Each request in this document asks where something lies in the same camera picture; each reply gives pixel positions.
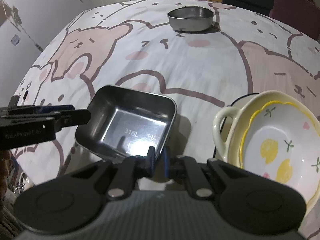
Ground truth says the large rectangular steel container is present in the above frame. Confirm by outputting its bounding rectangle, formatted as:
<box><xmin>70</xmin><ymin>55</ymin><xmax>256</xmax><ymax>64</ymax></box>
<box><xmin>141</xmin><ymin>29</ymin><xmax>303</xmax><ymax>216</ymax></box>
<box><xmin>75</xmin><ymin>85</ymin><xmax>177</xmax><ymax>163</ymax></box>

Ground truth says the maroon chair cushion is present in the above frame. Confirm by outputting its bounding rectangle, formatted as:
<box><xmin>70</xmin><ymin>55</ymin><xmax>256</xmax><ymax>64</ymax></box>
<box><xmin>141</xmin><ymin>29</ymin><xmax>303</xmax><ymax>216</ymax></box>
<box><xmin>269</xmin><ymin>0</ymin><xmax>320</xmax><ymax>40</ymax></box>

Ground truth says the white ginkgo leaf plate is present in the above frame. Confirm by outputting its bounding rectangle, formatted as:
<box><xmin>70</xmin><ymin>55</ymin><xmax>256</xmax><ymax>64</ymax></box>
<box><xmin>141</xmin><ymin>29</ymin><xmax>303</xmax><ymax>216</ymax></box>
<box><xmin>213</xmin><ymin>93</ymin><xmax>259</xmax><ymax>162</ymax></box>

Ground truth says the yellow rim floral bowl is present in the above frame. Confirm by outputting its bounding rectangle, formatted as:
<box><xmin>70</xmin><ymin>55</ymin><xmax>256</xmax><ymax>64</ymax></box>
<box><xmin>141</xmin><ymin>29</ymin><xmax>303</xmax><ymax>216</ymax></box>
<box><xmin>239</xmin><ymin>100</ymin><xmax>319</xmax><ymax>211</ymax></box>

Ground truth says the wall power socket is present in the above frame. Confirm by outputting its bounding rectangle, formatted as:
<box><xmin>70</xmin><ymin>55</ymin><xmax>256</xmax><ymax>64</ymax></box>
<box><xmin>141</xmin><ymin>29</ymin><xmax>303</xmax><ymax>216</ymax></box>
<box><xmin>10</xmin><ymin>34</ymin><xmax>21</xmax><ymax>46</ymax></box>

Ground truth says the round steel bowl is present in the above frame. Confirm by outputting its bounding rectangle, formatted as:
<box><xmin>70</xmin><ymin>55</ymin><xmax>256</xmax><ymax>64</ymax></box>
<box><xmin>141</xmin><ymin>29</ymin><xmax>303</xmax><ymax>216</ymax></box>
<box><xmin>167</xmin><ymin>6</ymin><xmax>215</xmax><ymax>33</ymax></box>

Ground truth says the bear pattern tablecloth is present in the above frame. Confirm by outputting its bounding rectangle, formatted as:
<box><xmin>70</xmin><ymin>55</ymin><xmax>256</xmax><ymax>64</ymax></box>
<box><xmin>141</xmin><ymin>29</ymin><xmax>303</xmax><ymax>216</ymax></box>
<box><xmin>11</xmin><ymin>0</ymin><xmax>320</xmax><ymax>240</ymax></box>

